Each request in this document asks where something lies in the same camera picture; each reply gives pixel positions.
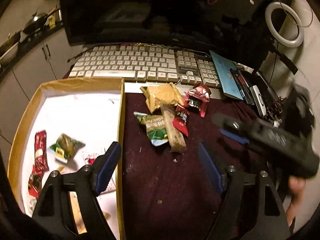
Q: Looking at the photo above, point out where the dark red long packet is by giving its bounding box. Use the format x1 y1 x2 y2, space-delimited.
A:
34 130 49 172

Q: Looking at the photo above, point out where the dark red table cloth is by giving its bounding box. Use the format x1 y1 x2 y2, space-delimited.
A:
123 92 288 240

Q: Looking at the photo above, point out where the white ring light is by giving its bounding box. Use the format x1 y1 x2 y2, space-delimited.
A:
265 2 304 48

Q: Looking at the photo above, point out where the black wok on stove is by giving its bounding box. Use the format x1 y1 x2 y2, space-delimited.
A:
23 12 48 35

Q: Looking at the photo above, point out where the small red black packet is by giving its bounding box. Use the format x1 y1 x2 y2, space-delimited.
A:
172 104 189 137

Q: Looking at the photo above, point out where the red snack bag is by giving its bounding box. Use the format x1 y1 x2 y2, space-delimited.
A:
183 83 211 118

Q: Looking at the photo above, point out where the white round device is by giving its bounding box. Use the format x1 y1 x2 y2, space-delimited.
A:
250 85 266 118

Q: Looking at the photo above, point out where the person right hand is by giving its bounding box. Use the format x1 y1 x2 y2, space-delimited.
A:
286 176 306 226

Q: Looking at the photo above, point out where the black red pens bundle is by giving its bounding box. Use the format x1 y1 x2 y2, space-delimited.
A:
230 69 255 106

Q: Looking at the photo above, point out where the green snack packet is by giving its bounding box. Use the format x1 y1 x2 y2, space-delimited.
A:
49 133 86 164
133 112 169 147

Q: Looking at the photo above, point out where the light blue notebook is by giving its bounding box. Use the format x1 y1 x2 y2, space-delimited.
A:
210 51 243 100

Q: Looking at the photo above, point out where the beige cracker packet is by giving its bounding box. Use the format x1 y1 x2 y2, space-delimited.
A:
161 105 187 154

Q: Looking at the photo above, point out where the cardboard tray box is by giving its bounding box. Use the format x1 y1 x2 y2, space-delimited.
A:
1 77 125 239

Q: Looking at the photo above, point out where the black computer monitor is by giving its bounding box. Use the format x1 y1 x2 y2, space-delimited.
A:
60 0 292 46

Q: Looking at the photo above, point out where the tan yellow snack bag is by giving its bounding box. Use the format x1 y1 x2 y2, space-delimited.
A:
140 82 184 113

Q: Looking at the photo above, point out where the red striped candy packet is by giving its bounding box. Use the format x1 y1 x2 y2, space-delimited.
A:
28 165 43 198

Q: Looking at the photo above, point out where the black microphone device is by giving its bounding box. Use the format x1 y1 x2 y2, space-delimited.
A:
254 70 283 121

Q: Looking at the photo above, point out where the white mechanical keyboard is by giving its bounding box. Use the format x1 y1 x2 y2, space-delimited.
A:
68 43 221 88

